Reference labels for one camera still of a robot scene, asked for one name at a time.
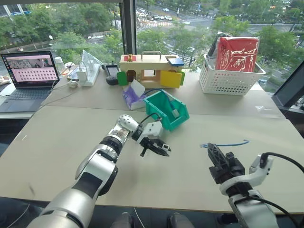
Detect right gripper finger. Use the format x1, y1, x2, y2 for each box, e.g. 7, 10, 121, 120
207, 142, 217, 168
210, 143, 227, 167

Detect black handheld remote controller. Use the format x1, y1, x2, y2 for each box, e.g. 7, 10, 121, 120
101, 62, 120, 86

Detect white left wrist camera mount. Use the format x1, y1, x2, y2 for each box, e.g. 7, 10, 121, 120
142, 121, 164, 141

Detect clear plastic bag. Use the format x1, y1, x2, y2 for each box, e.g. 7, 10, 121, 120
81, 49, 101, 70

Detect red plastic bag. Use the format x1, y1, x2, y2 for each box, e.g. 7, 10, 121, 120
215, 36, 260, 72

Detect black flat item in basket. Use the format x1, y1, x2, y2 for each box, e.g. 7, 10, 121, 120
207, 35, 221, 59

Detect dark window frame pillar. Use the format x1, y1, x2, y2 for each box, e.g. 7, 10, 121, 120
118, 0, 137, 58

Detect clear plastic wrapper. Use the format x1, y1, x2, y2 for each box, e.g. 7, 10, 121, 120
255, 105, 281, 119

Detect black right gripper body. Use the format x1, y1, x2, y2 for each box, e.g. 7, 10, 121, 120
209, 152, 246, 185

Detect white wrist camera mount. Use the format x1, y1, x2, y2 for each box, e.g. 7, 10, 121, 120
142, 121, 164, 141
219, 154, 274, 196

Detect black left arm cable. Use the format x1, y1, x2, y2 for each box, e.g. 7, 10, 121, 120
139, 113, 162, 126

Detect white power strip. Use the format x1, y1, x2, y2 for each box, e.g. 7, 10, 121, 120
77, 62, 102, 87

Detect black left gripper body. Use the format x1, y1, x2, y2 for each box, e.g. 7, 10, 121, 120
139, 136, 159, 150

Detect wooden lock box toy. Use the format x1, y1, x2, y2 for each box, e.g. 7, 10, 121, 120
116, 50, 186, 89

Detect clear water bottle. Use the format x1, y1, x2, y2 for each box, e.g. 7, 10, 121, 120
54, 56, 66, 76

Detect teal plastic bin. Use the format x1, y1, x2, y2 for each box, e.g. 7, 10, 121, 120
142, 89, 190, 132

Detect white charger block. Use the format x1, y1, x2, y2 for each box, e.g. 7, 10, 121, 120
76, 66, 89, 83

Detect purple tissue pack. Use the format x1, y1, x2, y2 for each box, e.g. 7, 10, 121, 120
122, 79, 148, 111

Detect white perforated plastic basket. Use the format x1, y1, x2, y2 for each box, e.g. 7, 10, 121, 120
199, 54, 267, 96

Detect open grey laptop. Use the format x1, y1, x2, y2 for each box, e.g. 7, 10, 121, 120
0, 50, 60, 113

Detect thin white charger cable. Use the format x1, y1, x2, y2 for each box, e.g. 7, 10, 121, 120
50, 60, 87, 94

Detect thin white hanging cable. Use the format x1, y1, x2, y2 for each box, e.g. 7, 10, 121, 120
133, 207, 144, 228

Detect black monitor edge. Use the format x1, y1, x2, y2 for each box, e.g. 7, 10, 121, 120
271, 63, 304, 110

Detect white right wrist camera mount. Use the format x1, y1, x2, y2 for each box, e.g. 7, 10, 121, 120
219, 154, 274, 196

